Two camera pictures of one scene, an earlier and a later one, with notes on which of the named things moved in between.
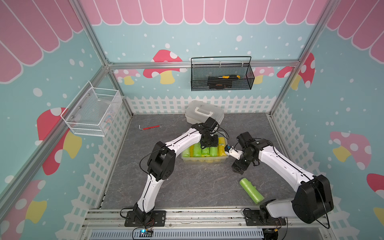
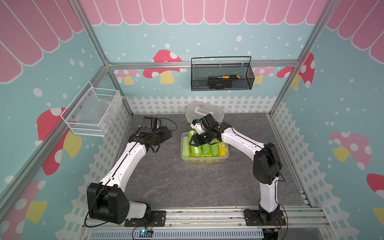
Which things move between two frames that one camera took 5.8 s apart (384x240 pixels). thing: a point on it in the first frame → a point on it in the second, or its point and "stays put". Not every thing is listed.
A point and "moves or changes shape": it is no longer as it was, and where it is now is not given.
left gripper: [214, 143] → [166, 134]
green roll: [197, 150] stays put
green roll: [251, 190] moves or changes shape
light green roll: [186, 153] stays put
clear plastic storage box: [207, 155] stays put
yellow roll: [221, 147] stays put
